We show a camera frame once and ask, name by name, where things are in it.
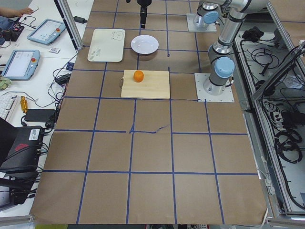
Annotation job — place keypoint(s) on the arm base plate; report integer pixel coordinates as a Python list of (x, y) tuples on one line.
[(208, 92), (198, 23)]

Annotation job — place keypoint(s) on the aluminium frame post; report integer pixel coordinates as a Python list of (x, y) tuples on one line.
[(66, 15)]

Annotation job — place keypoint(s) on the blue teach pendant far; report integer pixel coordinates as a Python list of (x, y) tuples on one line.
[(47, 32)]

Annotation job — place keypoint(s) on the orange fruit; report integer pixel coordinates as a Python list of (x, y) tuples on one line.
[(138, 76)]

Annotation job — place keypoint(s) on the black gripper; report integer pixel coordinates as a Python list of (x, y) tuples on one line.
[(143, 2)]

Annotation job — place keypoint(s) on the black power brick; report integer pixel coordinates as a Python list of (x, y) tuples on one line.
[(39, 115)]

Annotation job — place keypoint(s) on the person's hand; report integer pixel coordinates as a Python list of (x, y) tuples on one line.
[(26, 11)]

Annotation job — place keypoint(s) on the wooden cutting board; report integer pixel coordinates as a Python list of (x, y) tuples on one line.
[(155, 85)]

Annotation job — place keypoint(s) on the cream bear tray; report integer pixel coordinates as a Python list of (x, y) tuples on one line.
[(106, 45)]

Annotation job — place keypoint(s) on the blue teach pendant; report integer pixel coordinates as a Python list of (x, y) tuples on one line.
[(21, 65), (47, 32)]

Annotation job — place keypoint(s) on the yellow metal cylinder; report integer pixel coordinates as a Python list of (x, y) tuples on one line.
[(23, 104)]

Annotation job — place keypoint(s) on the white round plate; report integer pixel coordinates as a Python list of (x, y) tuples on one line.
[(144, 44)]

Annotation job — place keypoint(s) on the blue teach pendant near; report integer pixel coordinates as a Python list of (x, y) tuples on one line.
[(21, 65)]

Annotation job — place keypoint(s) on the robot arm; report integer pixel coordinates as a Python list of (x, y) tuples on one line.
[(222, 67), (204, 7)]

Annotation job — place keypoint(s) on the black laptop computer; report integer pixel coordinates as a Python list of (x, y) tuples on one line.
[(19, 147)]

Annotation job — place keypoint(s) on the qr code card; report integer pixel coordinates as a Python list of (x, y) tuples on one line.
[(54, 50)]

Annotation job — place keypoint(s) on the white keyboard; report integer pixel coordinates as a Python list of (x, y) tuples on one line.
[(8, 103)]

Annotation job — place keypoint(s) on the black power adapter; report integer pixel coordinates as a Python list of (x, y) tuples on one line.
[(80, 19)]

